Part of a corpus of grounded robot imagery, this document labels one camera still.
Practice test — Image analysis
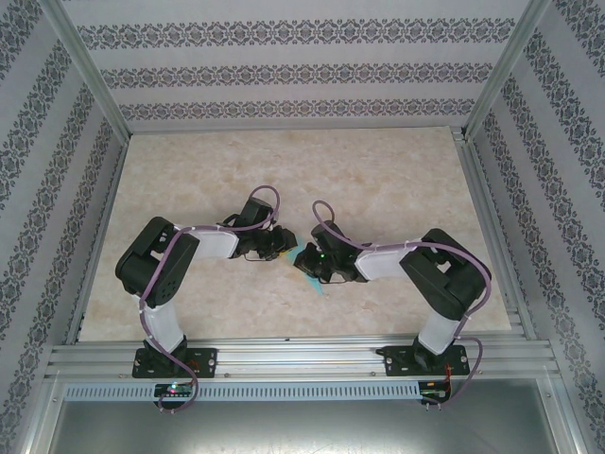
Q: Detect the teal cloth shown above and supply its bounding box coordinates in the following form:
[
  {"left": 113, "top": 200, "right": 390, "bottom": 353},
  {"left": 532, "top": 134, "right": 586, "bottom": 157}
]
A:
[{"left": 281, "top": 248, "right": 327, "bottom": 298}]

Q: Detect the grey sheet metal panel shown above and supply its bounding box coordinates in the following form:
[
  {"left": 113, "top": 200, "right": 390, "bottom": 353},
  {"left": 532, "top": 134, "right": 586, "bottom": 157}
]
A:
[{"left": 27, "top": 399, "right": 578, "bottom": 454}]

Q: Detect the left controller board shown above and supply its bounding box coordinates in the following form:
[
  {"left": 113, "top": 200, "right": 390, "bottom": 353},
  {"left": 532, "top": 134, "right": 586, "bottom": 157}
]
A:
[{"left": 154, "top": 382, "right": 195, "bottom": 403}]

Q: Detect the controller board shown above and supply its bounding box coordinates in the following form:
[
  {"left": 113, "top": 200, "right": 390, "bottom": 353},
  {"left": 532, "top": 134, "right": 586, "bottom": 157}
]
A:
[
  {"left": 419, "top": 380, "right": 453, "bottom": 403},
  {"left": 154, "top": 382, "right": 195, "bottom": 403}
]

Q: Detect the right controller board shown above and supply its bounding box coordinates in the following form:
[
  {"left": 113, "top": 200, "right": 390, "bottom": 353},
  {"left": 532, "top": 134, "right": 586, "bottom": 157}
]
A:
[{"left": 419, "top": 380, "right": 453, "bottom": 403}]

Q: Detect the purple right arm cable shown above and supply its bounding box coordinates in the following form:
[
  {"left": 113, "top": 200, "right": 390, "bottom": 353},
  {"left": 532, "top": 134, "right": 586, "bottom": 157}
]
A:
[{"left": 311, "top": 201, "right": 493, "bottom": 408}]

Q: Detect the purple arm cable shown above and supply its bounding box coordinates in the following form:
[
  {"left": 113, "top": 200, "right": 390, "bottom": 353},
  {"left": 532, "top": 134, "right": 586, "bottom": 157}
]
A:
[
  {"left": 139, "top": 184, "right": 285, "bottom": 415},
  {"left": 311, "top": 201, "right": 493, "bottom": 408}
]

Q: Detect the aluminium mounting rail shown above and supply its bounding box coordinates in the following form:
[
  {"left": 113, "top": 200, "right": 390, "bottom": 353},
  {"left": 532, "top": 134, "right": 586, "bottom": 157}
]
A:
[{"left": 44, "top": 333, "right": 562, "bottom": 379}]

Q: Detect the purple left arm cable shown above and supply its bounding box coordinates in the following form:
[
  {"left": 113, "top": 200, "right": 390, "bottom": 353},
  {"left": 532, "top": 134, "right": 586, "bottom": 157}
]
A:
[{"left": 139, "top": 184, "right": 285, "bottom": 415}]

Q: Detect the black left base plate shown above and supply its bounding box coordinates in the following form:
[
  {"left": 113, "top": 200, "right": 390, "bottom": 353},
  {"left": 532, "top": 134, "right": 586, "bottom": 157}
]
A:
[{"left": 131, "top": 347, "right": 219, "bottom": 379}]

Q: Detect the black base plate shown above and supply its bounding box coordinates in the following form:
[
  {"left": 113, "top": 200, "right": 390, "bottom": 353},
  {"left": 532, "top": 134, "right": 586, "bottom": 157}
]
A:
[
  {"left": 131, "top": 347, "right": 219, "bottom": 379},
  {"left": 383, "top": 344, "right": 472, "bottom": 378}
]

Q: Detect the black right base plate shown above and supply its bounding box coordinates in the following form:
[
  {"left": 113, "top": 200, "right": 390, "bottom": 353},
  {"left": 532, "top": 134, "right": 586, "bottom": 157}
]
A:
[{"left": 383, "top": 344, "right": 472, "bottom": 378}]

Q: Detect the slotted grey cable duct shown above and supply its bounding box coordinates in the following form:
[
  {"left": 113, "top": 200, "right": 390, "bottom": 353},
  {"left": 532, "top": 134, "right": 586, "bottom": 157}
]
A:
[{"left": 63, "top": 380, "right": 422, "bottom": 402}]

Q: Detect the aluminium frame post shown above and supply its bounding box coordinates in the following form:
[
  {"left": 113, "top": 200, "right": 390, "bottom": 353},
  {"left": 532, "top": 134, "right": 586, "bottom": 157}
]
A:
[
  {"left": 44, "top": 0, "right": 131, "bottom": 138},
  {"left": 465, "top": 0, "right": 552, "bottom": 138}
]

